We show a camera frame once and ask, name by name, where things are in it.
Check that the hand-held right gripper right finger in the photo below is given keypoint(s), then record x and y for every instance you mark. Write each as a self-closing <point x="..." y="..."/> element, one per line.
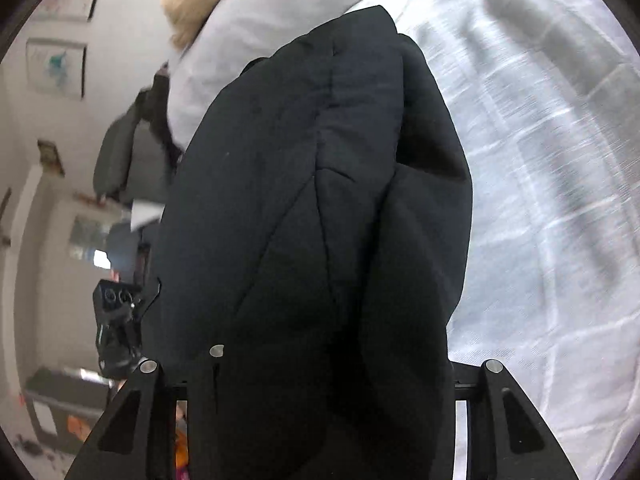
<point x="510" y="415"/>

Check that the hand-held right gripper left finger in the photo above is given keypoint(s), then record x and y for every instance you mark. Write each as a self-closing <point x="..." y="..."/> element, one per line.
<point x="137" y="410"/>

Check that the black jacket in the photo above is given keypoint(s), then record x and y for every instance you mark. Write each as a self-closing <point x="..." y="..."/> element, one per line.
<point x="310" y="240"/>

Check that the grey storage box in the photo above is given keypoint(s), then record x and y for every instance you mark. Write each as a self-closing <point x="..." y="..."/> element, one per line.
<point x="67" y="402"/>

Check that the grey chair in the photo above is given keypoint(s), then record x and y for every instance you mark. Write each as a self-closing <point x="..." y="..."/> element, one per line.
<point x="132" y="160"/>

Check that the white checked duvet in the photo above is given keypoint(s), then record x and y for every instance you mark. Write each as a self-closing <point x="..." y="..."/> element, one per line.
<point x="540" y="160"/>

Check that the white pillow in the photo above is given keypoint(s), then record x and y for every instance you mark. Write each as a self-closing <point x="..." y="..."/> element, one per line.
<point x="240" y="40"/>

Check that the beige fleece blanket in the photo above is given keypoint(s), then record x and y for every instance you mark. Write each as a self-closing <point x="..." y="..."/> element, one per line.
<point x="200" y="0"/>

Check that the framed wall picture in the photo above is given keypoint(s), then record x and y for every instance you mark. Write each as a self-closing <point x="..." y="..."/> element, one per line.
<point x="55" y="67"/>

